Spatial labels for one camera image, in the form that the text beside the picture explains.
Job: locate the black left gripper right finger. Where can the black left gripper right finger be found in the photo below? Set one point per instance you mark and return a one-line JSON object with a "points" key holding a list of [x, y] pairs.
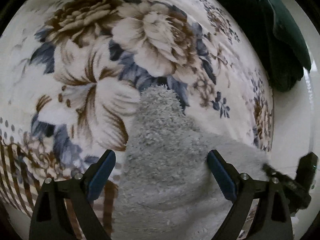
{"points": [[272, 218]]}

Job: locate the dark green cloth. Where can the dark green cloth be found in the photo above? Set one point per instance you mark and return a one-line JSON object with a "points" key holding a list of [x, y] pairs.
{"points": [[276, 38]]}

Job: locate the white bed frame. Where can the white bed frame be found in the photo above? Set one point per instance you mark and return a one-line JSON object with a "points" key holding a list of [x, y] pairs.
{"points": [[296, 112]]}

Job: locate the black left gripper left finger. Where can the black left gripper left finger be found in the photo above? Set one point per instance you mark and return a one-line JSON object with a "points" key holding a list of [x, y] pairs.
{"points": [[50, 218]]}

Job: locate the floral plaid fleece blanket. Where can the floral plaid fleece blanket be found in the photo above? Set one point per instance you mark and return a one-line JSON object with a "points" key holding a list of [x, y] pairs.
{"points": [[72, 75]]}

